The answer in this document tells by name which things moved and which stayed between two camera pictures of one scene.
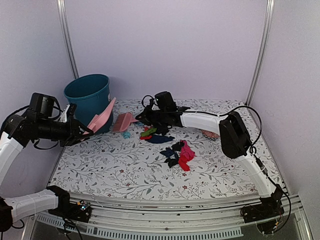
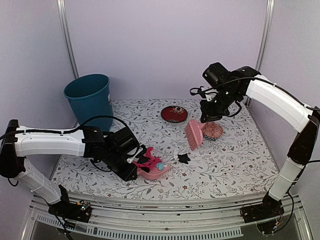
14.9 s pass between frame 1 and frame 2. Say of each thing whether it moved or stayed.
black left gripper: moved
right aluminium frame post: stayed
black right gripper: moved
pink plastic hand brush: moved
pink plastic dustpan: moved
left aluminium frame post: stayed
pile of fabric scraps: moved
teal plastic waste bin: stayed
